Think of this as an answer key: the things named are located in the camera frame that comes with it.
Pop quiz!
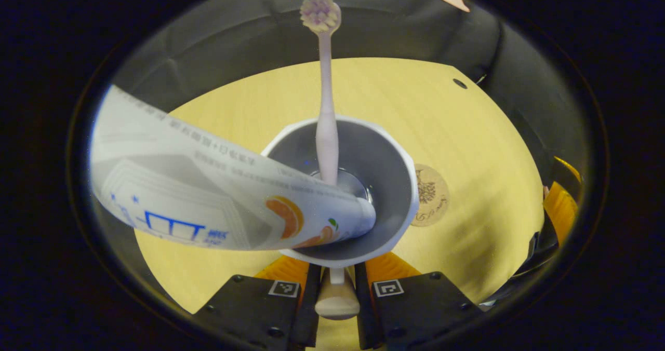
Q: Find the pale pink toothbrush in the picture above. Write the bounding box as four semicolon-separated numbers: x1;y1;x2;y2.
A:
300;0;342;186

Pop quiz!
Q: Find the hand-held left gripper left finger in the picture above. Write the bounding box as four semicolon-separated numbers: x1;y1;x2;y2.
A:
193;255;324;351

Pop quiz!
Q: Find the light wooden desktop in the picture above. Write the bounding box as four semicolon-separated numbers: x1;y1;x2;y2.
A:
134;57;545;351

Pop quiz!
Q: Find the round cork coaster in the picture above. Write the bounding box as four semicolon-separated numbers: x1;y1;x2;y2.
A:
410;164;451;227

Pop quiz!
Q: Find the white toothpaste tube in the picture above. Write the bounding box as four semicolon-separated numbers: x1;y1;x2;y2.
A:
89;85;377;252

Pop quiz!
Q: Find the white cup with wooden handle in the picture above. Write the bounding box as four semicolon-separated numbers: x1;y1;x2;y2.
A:
260;115;420;321

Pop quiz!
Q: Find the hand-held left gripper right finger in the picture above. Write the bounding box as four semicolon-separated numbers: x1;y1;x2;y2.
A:
355;251;485;351

